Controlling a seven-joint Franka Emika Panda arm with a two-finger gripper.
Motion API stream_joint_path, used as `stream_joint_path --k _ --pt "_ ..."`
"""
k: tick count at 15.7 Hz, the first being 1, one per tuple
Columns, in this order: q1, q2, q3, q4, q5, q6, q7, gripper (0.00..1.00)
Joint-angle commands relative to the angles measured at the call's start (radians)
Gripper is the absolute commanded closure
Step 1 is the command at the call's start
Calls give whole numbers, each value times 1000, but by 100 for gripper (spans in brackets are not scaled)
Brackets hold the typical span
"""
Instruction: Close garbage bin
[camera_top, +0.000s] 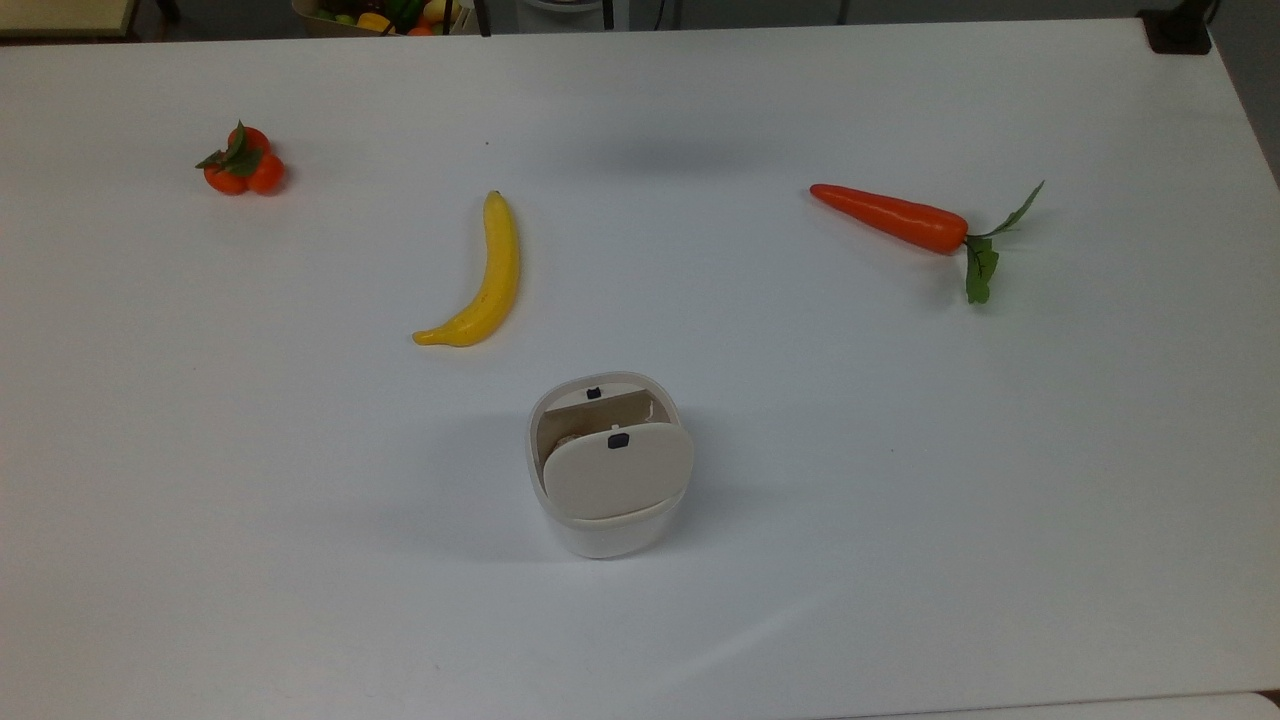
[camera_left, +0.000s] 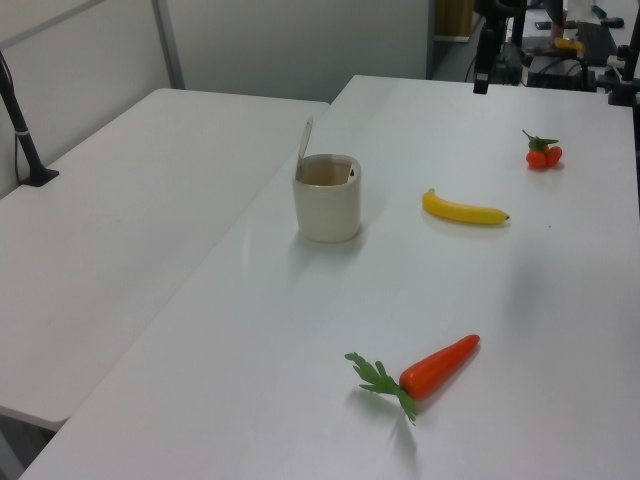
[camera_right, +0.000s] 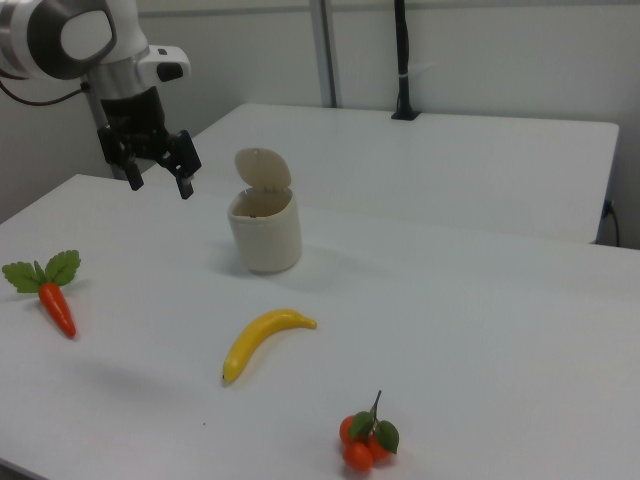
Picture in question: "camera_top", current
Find beige garbage bin lid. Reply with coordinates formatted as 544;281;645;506
542;421;696;521

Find white small garbage bin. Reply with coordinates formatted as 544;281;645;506
526;371;696;559

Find yellow toy banana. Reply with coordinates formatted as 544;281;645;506
412;190;522;349

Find orange toy carrot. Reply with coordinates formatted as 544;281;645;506
809;180;1046;305

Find basket of toy fruit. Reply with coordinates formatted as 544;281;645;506
292;0;481;38

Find orange toy tangerine cluster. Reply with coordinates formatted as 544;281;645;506
195;121;287;197

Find black stand base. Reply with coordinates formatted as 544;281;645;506
1138;0;1217;56

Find wooden side table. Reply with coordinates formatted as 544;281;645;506
0;0;141;41

